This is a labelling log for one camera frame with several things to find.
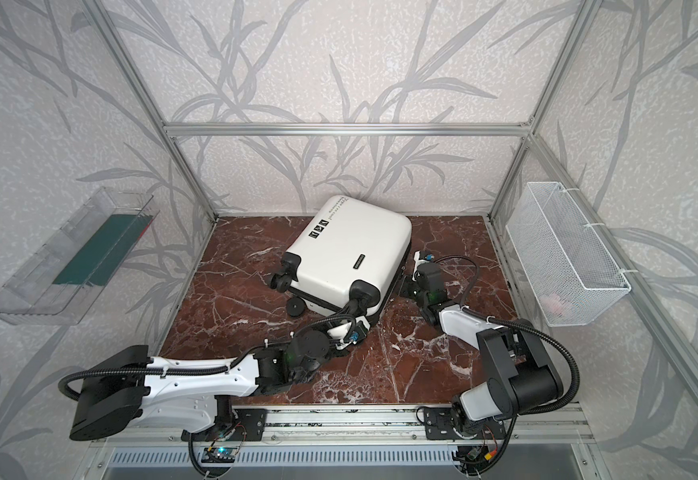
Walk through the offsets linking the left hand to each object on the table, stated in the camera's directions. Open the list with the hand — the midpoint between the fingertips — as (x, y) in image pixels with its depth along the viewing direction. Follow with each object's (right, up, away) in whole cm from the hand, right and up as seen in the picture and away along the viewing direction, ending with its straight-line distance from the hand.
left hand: (356, 307), depth 75 cm
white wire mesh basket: (+45, +11, -14) cm, 48 cm away
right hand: (+14, +9, +18) cm, 24 cm away
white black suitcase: (-3, +13, +7) cm, 15 cm away
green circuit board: (-33, -35, -4) cm, 48 cm away
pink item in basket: (+49, +2, -3) cm, 49 cm away
